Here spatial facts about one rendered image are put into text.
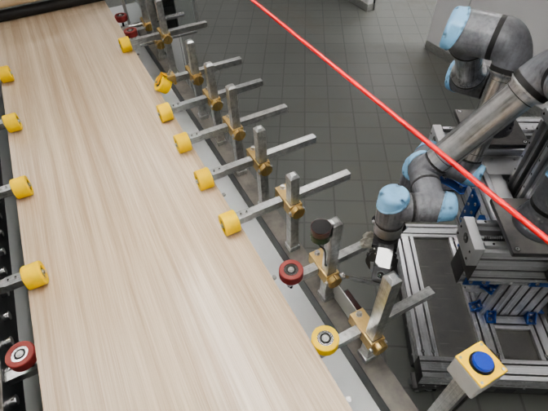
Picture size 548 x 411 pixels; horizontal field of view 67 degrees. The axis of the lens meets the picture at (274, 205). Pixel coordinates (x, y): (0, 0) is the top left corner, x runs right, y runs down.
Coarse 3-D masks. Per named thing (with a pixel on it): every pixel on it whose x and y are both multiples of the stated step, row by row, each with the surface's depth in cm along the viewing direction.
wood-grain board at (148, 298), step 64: (0, 64) 231; (64, 64) 229; (128, 64) 227; (64, 128) 190; (128, 128) 189; (64, 192) 162; (128, 192) 161; (192, 192) 160; (64, 256) 141; (128, 256) 140; (192, 256) 140; (256, 256) 139; (64, 320) 125; (128, 320) 124; (192, 320) 124; (256, 320) 123; (64, 384) 112; (128, 384) 112; (192, 384) 111; (256, 384) 111; (320, 384) 110
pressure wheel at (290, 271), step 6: (282, 264) 136; (288, 264) 136; (294, 264) 136; (300, 264) 135; (282, 270) 134; (288, 270) 134; (294, 270) 134; (300, 270) 134; (282, 276) 133; (288, 276) 132; (294, 276) 132; (300, 276) 133; (288, 282) 133; (294, 282) 133
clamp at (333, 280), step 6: (312, 252) 143; (312, 258) 141; (318, 258) 141; (318, 264) 140; (318, 270) 140; (336, 270) 138; (324, 276) 138; (330, 276) 136; (336, 276) 136; (324, 282) 140; (330, 282) 136; (336, 282) 137; (330, 288) 138
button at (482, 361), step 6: (474, 354) 82; (480, 354) 81; (486, 354) 81; (474, 360) 81; (480, 360) 80; (486, 360) 80; (492, 360) 80; (480, 366) 80; (486, 366) 80; (492, 366) 80; (486, 372) 80
